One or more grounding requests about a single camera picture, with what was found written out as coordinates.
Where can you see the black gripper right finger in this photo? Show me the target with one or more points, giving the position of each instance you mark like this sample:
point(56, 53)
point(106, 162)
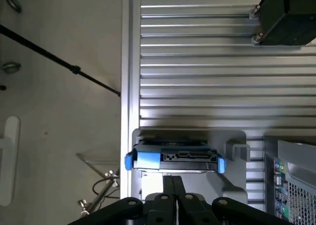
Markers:
point(195, 210)

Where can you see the open PC case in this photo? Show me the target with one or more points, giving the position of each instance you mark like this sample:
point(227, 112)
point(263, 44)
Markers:
point(296, 180)

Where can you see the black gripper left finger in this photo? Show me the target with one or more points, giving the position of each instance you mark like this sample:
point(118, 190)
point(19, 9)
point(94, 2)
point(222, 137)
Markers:
point(158, 210)

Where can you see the grey parts rack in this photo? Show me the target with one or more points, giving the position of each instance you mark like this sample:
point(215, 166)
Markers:
point(234, 185)

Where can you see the black mount box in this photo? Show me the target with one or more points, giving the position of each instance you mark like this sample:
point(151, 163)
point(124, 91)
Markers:
point(288, 17)

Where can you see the grey bolted bracket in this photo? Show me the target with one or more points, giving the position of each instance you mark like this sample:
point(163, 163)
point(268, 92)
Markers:
point(254, 12)
point(256, 40)

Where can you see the metal stand with clamps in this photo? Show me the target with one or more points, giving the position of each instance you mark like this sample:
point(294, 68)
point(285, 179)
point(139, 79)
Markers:
point(98, 175)

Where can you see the black tripod leg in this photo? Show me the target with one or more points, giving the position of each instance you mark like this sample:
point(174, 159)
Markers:
point(49, 54)

